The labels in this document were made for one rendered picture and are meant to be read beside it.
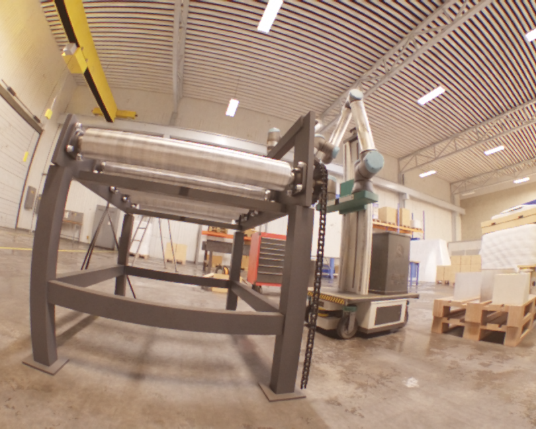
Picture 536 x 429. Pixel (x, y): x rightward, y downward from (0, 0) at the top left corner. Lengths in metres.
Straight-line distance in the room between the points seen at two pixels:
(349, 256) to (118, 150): 1.92
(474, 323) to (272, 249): 2.80
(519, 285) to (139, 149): 2.27
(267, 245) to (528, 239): 3.66
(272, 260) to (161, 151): 3.00
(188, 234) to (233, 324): 10.68
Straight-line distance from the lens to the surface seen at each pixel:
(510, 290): 2.05
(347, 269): 2.23
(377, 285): 2.12
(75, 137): 1.01
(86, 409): 0.88
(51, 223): 0.95
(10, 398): 0.93
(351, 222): 2.26
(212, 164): 0.86
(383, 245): 2.11
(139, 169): 1.17
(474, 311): 2.11
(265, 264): 3.63
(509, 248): 3.78
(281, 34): 10.00
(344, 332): 1.86
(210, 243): 6.46
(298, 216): 0.90
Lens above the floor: 0.53
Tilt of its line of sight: 11 degrees up
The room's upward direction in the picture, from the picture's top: 6 degrees clockwise
